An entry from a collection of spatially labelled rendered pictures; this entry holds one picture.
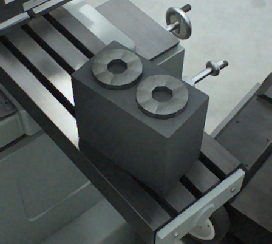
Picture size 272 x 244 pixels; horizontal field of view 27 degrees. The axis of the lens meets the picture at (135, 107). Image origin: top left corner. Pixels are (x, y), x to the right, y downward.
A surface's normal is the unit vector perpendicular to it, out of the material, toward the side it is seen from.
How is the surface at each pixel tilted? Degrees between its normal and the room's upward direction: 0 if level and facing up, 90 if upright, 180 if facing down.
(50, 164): 90
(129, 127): 90
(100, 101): 90
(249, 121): 0
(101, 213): 0
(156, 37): 0
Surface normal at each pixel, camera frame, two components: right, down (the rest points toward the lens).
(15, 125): 0.64, 0.59
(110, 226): 0.00, -0.64
